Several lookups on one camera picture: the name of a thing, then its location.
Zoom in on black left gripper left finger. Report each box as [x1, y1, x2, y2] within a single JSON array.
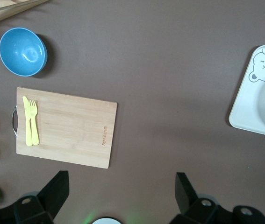
[[13, 171, 70, 224]]

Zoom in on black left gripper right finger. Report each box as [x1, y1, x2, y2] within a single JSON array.
[[169, 172, 235, 224]]

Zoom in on wooden cutting board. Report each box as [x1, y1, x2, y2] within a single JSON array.
[[11, 87, 118, 169]]

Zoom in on yellow plastic fork and knife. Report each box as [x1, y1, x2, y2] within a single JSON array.
[[21, 96, 34, 147]]

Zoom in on yellow plastic fork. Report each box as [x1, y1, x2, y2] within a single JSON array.
[[28, 99, 40, 146]]

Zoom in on cream tray with bear print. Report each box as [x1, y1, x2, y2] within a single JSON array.
[[228, 44, 265, 139]]

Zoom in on blue bowl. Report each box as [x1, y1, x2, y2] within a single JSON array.
[[0, 27, 48, 77]]

